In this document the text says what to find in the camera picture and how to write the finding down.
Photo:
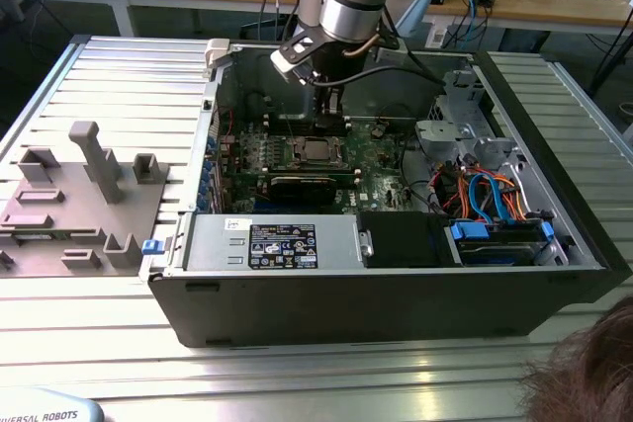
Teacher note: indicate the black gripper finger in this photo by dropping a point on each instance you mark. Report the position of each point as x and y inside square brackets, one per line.
[330, 123]

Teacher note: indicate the silver green CPU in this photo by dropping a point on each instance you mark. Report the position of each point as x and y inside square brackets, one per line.
[317, 149]

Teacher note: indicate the metal locking lever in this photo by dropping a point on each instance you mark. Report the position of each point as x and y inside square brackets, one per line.
[289, 123]

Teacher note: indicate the CPU socket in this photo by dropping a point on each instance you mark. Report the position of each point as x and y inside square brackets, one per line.
[320, 164]

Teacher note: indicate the green motherboard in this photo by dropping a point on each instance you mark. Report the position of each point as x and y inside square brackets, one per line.
[376, 165]

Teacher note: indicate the black graphics card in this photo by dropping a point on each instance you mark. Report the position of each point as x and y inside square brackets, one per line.
[301, 190]

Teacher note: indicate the silver drive cage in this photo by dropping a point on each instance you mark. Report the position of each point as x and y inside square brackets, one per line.
[435, 133]

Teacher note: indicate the white plastic case latch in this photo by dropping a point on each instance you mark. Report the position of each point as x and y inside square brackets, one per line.
[217, 51]

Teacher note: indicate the grey power supply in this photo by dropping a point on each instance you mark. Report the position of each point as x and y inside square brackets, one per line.
[217, 244]

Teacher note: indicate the black silver PC case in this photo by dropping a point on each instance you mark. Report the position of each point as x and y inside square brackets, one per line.
[346, 308]

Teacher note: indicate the hard disk in blue carrier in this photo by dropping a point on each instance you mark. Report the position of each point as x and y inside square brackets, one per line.
[494, 248]

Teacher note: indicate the blue plastic latch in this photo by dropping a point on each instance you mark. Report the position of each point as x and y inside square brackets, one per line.
[152, 247]

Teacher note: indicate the grey parts rack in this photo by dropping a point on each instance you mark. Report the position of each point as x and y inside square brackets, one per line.
[74, 204]

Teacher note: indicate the person head brown hair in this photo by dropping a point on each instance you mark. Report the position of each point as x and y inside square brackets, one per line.
[593, 367]

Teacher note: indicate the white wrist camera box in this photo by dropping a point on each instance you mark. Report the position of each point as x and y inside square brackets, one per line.
[294, 59]

